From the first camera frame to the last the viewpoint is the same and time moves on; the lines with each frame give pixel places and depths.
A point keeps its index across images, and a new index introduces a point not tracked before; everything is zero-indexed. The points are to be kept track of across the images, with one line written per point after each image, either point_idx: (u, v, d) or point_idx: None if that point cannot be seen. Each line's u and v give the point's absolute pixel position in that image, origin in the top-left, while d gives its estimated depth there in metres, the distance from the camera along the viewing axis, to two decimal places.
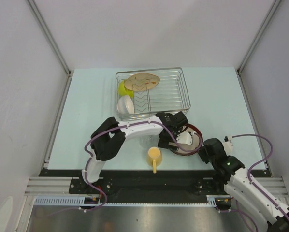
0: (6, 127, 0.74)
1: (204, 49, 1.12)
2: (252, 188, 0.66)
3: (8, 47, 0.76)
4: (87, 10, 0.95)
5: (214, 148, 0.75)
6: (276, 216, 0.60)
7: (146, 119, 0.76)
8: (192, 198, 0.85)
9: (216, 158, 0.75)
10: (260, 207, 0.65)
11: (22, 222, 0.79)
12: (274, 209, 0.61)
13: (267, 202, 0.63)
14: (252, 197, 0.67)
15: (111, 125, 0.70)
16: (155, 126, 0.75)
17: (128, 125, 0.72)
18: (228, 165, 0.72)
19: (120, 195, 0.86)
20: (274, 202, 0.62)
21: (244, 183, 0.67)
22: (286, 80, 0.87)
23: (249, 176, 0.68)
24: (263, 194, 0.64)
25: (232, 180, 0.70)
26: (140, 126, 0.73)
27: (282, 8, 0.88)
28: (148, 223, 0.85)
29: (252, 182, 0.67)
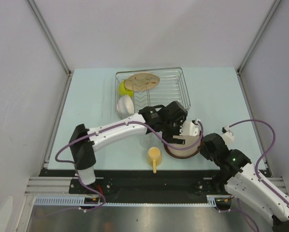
0: (6, 127, 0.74)
1: (204, 49, 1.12)
2: (261, 186, 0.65)
3: (8, 46, 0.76)
4: (87, 10, 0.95)
5: (215, 143, 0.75)
6: (288, 215, 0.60)
7: (122, 121, 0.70)
8: (192, 198, 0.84)
9: (219, 154, 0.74)
10: (268, 205, 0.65)
11: (22, 222, 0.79)
12: (285, 207, 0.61)
13: (278, 200, 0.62)
14: (260, 195, 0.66)
15: (80, 134, 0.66)
16: (135, 128, 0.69)
17: (98, 132, 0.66)
18: (233, 160, 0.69)
19: (120, 195, 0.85)
20: (285, 201, 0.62)
21: (252, 181, 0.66)
22: (286, 80, 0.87)
23: (258, 174, 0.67)
24: (273, 192, 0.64)
25: (238, 177, 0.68)
26: (114, 130, 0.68)
27: (282, 8, 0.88)
28: (148, 223, 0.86)
29: (260, 180, 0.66)
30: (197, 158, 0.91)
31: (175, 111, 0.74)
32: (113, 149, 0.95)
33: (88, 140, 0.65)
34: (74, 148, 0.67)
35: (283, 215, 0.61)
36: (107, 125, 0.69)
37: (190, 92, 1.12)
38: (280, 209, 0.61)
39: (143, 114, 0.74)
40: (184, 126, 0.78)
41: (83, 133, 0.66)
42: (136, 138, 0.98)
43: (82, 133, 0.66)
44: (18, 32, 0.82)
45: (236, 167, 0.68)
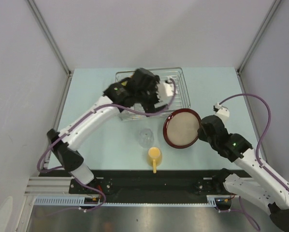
0: (6, 127, 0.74)
1: (204, 49, 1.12)
2: (263, 173, 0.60)
3: (8, 46, 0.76)
4: (87, 10, 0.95)
5: (215, 126, 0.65)
6: None
7: (89, 110, 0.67)
8: (191, 198, 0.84)
9: (217, 137, 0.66)
10: (269, 193, 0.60)
11: (22, 222, 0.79)
12: (287, 195, 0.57)
13: (280, 187, 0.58)
14: (261, 183, 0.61)
15: (53, 139, 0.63)
16: (103, 112, 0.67)
17: (68, 131, 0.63)
18: (234, 145, 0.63)
19: (119, 195, 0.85)
20: (288, 189, 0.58)
21: (253, 167, 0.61)
22: (286, 80, 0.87)
23: (260, 160, 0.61)
24: (275, 179, 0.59)
25: (238, 163, 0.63)
26: (84, 123, 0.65)
27: (282, 8, 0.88)
28: (148, 223, 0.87)
29: (262, 166, 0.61)
30: (197, 157, 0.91)
31: (141, 79, 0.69)
32: (113, 149, 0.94)
33: (62, 142, 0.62)
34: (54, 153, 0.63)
35: (284, 203, 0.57)
36: (75, 122, 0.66)
37: (190, 92, 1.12)
38: (282, 197, 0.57)
39: (109, 95, 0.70)
40: (160, 90, 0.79)
41: (56, 137, 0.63)
42: (136, 138, 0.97)
43: (55, 137, 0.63)
44: (18, 32, 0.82)
45: (238, 155, 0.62)
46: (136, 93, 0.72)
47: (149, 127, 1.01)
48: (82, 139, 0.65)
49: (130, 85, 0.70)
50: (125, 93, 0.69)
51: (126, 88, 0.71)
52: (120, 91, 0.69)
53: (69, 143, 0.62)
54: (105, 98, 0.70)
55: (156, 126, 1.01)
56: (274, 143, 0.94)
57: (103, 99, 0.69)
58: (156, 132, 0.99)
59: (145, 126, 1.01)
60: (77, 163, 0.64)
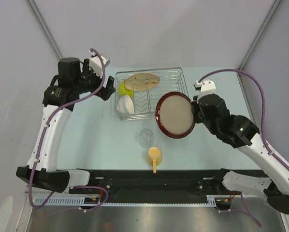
0: (6, 127, 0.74)
1: (204, 49, 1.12)
2: (270, 160, 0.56)
3: (8, 46, 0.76)
4: (87, 10, 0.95)
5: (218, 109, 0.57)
6: None
7: (42, 127, 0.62)
8: (191, 198, 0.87)
9: (221, 121, 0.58)
10: (275, 180, 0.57)
11: (22, 222, 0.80)
12: None
13: (287, 175, 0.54)
14: (266, 169, 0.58)
15: (26, 176, 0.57)
16: (57, 121, 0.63)
17: (37, 158, 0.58)
18: (240, 129, 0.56)
19: (120, 194, 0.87)
20: None
21: (261, 154, 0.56)
22: (286, 80, 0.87)
23: (268, 146, 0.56)
24: (283, 166, 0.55)
25: (244, 149, 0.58)
26: (46, 143, 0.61)
27: (282, 8, 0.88)
28: (148, 223, 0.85)
29: (271, 152, 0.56)
30: (197, 157, 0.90)
31: (69, 69, 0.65)
32: (113, 149, 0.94)
33: (38, 170, 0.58)
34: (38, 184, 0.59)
35: None
36: (36, 146, 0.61)
37: (190, 92, 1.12)
38: None
39: (50, 102, 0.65)
40: (91, 65, 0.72)
41: (28, 171, 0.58)
42: (136, 138, 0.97)
43: (28, 171, 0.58)
44: (18, 32, 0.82)
45: (247, 141, 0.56)
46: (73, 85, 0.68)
47: (149, 127, 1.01)
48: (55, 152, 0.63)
49: (63, 80, 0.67)
50: (63, 89, 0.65)
51: (62, 86, 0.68)
52: (57, 92, 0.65)
53: (45, 166, 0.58)
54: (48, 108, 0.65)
55: (156, 126, 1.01)
56: (274, 143, 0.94)
57: (51, 107, 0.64)
58: (155, 132, 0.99)
59: (145, 126, 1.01)
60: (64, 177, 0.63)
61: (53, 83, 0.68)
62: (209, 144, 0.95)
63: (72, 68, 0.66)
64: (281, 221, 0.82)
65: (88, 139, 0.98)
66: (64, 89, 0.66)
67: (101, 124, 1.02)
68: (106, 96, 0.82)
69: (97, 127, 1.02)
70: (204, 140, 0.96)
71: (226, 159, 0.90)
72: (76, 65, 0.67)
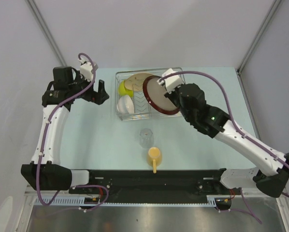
0: (6, 127, 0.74)
1: (204, 49, 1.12)
2: (245, 143, 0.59)
3: (8, 47, 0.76)
4: (87, 10, 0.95)
5: (197, 100, 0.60)
6: (276, 169, 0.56)
7: (43, 124, 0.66)
8: (191, 198, 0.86)
9: (198, 112, 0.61)
10: (254, 162, 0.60)
11: (22, 222, 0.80)
12: (272, 161, 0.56)
13: (264, 154, 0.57)
14: (245, 152, 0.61)
15: (32, 172, 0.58)
16: (57, 117, 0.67)
17: (41, 152, 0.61)
18: (213, 119, 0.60)
19: (120, 195, 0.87)
20: (272, 154, 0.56)
21: (236, 139, 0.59)
22: (285, 80, 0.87)
23: (240, 130, 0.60)
24: (258, 147, 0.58)
25: (220, 137, 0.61)
26: (49, 137, 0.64)
27: (282, 8, 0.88)
28: (148, 224, 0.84)
29: (244, 136, 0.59)
30: (197, 157, 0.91)
31: (65, 74, 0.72)
32: (113, 149, 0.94)
33: (44, 164, 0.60)
34: (43, 181, 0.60)
35: (271, 169, 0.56)
36: (39, 142, 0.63)
37: None
38: (267, 164, 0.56)
39: (49, 103, 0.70)
40: (81, 71, 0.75)
41: (33, 166, 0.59)
42: (136, 138, 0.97)
43: (34, 166, 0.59)
44: (18, 33, 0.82)
45: (220, 130, 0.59)
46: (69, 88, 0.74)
47: (149, 127, 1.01)
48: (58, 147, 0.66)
49: (59, 85, 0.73)
50: (60, 91, 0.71)
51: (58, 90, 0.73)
52: (55, 94, 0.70)
53: (51, 159, 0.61)
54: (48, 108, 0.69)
55: (156, 126, 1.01)
56: (274, 143, 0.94)
57: (50, 107, 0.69)
58: (155, 132, 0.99)
59: (145, 126, 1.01)
60: (67, 175, 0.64)
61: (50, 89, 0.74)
62: (209, 144, 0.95)
63: (67, 73, 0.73)
64: (281, 221, 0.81)
65: (88, 139, 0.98)
66: (61, 91, 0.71)
67: (101, 124, 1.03)
68: (96, 100, 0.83)
69: (97, 127, 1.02)
70: (204, 140, 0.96)
71: (227, 159, 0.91)
72: (69, 72, 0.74)
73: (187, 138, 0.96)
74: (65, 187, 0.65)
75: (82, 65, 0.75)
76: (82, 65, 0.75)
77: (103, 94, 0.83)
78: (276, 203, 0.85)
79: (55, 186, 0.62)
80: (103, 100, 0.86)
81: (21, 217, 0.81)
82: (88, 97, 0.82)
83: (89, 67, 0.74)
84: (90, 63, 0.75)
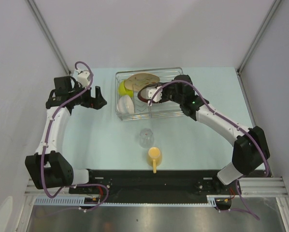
0: (6, 127, 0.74)
1: (204, 49, 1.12)
2: (215, 119, 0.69)
3: (8, 47, 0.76)
4: (87, 11, 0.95)
5: (183, 88, 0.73)
6: (237, 136, 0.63)
7: (48, 120, 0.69)
8: (192, 198, 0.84)
9: (185, 97, 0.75)
10: (223, 135, 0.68)
11: (22, 222, 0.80)
12: (235, 130, 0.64)
13: (228, 125, 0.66)
14: (216, 128, 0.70)
15: (36, 163, 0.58)
16: (61, 116, 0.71)
17: (45, 142, 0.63)
18: (193, 104, 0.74)
19: (120, 195, 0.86)
20: (235, 125, 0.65)
21: (208, 116, 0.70)
22: (284, 80, 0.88)
23: (211, 108, 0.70)
24: (225, 120, 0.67)
25: (198, 117, 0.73)
26: (53, 131, 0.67)
27: (282, 8, 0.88)
28: (147, 224, 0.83)
29: (214, 113, 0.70)
30: (197, 157, 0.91)
31: (65, 81, 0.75)
32: (113, 149, 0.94)
33: (48, 153, 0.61)
34: (46, 178, 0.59)
35: (234, 138, 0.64)
36: (43, 135, 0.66)
37: None
38: (230, 133, 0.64)
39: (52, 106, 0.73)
40: (79, 80, 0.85)
41: (37, 158, 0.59)
42: (136, 138, 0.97)
43: (37, 157, 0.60)
44: (18, 33, 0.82)
45: (196, 109, 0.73)
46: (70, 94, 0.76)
47: (149, 127, 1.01)
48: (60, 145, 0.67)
49: (59, 92, 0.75)
50: (62, 96, 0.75)
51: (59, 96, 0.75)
52: (58, 98, 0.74)
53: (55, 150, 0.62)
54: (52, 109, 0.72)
55: (156, 126, 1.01)
56: (274, 143, 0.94)
57: (52, 109, 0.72)
58: (155, 132, 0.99)
59: (145, 126, 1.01)
60: (69, 170, 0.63)
61: (51, 95, 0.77)
62: (209, 143, 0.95)
63: (67, 81, 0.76)
64: (281, 221, 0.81)
65: (88, 139, 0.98)
66: (63, 95, 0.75)
67: (101, 124, 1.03)
68: (95, 105, 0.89)
69: (98, 127, 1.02)
70: (204, 139, 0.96)
71: (226, 159, 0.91)
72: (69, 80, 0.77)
73: (187, 138, 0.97)
74: (69, 182, 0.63)
75: (79, 74, 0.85)
76: (79, 74, 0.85)
77: (100, 99, 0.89)
78: (276, 203, 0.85)
79: (58, 181, 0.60)
80: (101, 105, 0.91)
81: (21, 217, 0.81)
82: (86, 104, 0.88)
83: (86, 75, 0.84)
84: (86, 72, 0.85)
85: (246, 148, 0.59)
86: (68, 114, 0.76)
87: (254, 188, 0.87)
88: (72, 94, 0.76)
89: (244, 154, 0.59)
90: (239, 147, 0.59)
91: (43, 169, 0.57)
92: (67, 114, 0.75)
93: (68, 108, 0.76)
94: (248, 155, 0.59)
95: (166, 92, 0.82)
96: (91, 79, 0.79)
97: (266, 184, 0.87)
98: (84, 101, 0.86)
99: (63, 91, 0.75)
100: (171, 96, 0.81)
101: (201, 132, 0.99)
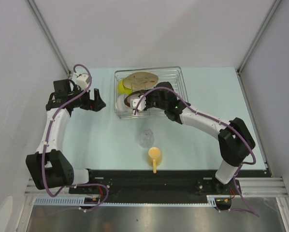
0: (6, 127, 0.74)
1: (204, 49, 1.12)
2: (198, 119, 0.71)
3: (8, 48, 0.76)
4: (87, 11, 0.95)
5: (166, 94, 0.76)
6: (219, 130, 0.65)
7: (48, 121, 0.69)
8: (192, 198, 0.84)
9: (168, 103, 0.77)
10: (209, 132, 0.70)
11: (22, 222, 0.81)
12: (217, 125, 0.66)
13: (210, 122, 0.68)
14: (201, 126, 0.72)
15: (36, 161, 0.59)
16: (61, 116, 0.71)
17: (46, 141, 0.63)
18: (176, 108, 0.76)
19: (120, 195, 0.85)
20: (216, 120, 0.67)
21: (191, 116, 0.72)
22: (284, 80, 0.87)
23: (193, 109, 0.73)
24: (208, 117, 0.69)
25: (182, 120, 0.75)
26: (53, 131, 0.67)
27: (282, 9, 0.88)
28: (147, 223, 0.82)
29: (196, 113, 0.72)
30: (197, 157, 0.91)
31: (64, 84, 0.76)
32: (113, 149, 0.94)
33: (48, 152, 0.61)
34: (47, 177, 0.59)
35: (216, 132, 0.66)
36: (43, 135, 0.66)
37: (190, 92, 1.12)
38: (213, 128, 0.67)
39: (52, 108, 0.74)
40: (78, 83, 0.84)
41: (38, 156, 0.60)
42: (136, 138, 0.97)
43: (38, 156, 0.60)
44: (18, 33, 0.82)
45: (180, 113, 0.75)
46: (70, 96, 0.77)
47: (149, 127, 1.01)
48: (60, 146, 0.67)
49: (59, 94, 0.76)
50: (62, 98, 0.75)
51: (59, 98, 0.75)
52: (58, 101, 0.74)
53: (55, 148, 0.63)
54: (52, 110, 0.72)
55: (155, 126, 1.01)
56: (274, 143, 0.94)
57: (52, 109, 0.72)
58: (155, 132, 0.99)
59: (145, 126, 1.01)
60: (70, 170, 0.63)
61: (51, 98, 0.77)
62: (208, 143, 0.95)
63: (66, 84, 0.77)
64: (281, 221, 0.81)
65: (88, 139, 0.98)
66: (62, 98, 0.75)
67: (101, 124, 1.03)
68: (94, 107, 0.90)
69: (98, 127, 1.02)
70: (204, 139, 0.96)
71: None
72: (68, 83, 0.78)
73: (187, 138, 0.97)
74: (70, 181, 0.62)
75: (78, 77, 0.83)
76: (77, 78, 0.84)
77: (99, 101, 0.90)
78: (276, 203, 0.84)
79: (59, 180, 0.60)
80: (100, 108, 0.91)
81: (21, 217, 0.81)
82: (86, 106, 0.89)
83: (85, 78, 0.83)
84: (84, 75, 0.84)
85: (230, 139, 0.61)
86: (68, 115, 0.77)
87: (253, 188, 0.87)
88: (72, 96, 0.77)
89: (229, 146, 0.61)
90: (224, 140, 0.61)
91: (44, 167, 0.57)
92: (68, 115, 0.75)
93: (68, 110, 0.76)
94: (234, 147, 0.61)
95: (150, 98, 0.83)
96: (90, 82, 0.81)
97: (266, 184, 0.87)
98: (84, 104, 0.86)
99: (63, 93, 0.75)
100: (155, 103, 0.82)
101: (201, 132, 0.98)
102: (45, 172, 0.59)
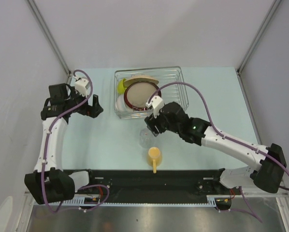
0: (6, 127, 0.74)
1: (204, 49, 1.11)
2: (226, 144, 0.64)
3: (8, 48, 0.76)
4: (87, 11, 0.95)
5: (177, 115, 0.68)
6: (259, 161, 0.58)
7: (44, 133, 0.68)
8: (191, 198, 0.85)
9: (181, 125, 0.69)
10: (240, 159, 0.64)
11: (22, 222, 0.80)
12: (254, 154, 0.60)
13: (244, 150, 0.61)
14: (230, 152, 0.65)
15: (36, 179, 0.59)
16: (57, 127, 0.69)
17: (44, 159, 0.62)
18: (194, 128, 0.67)
19: (120, 195, 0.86)
20: (253, 148, 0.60)
21: (217, 141, 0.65)
22: (285, 80, 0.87)
23: (220, 132, 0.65)
24: (240, 143, 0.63)
25: (204, 142, 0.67)
26: (51, 147, 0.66)
27: (282, 9, 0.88)
28: (147, 223, 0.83)
29: (224, 137, 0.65)
30: (196, 157, 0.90)
31: (60, 89, 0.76)
32: (113, 149, 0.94)
33: (48, 171, 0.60)
34: (48, 194, 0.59)
35: (254, 162, 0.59)
36: (41, 151, 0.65)
37: (190, 92, 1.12)
38: (250, 158, 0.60)
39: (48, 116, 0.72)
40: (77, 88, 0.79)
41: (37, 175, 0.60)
42: (136, 138, 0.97)
43: (37, 175, 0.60)
44: (18, 33, 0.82)
45: (202, 136, 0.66)
46: (66, 102, 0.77)
47: None
48: (59, 158, 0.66)
49: (55, 100, 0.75)
50: (58, 105, 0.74)
51: (54, 105, 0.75)
52: (54, 108, 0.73)
53: (55, 167, 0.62)
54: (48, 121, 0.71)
55: None
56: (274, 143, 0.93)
57: (49, 120, 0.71)
58: None
59: (145, 126, 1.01)
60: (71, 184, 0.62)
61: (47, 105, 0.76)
62: None
63: (63, 88, 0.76)
64: (281, 221, 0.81)
65: (88, 139, 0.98)
66: (58, 104, 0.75)
67: (100, 124, 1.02)
68: (92, 113, 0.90)
69: (98, 127, 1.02)
70: None
71: (227, 158, 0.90)
72: (65, 88, 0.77)
73: None
74: (71, 195, 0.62)
75: (77, 81, 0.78)
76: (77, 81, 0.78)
77: (97, 108, 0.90)
78: (276, 203, 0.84)
79: (60, 195, 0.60)
80: (97, 113, 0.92)
81: (21, 217, 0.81)
82: (83, 111, 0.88)
83: (84, 83, 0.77)
84: (85, 79, 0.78)
85: (273, 173, 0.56)
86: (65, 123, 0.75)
87: (253, 188, 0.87)
88: (69, 102, 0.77)
89: (273, 180, 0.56)
90: (267, 174, 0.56)
91: (44, 186, 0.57)
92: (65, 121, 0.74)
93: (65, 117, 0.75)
94: (277, 180, 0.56)
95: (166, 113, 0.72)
96: (90, 87, 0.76)
97: None
98: (81, 109, 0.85)
99: (59, 98, 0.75)
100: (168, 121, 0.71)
101: None
102: (46, 189, 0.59)
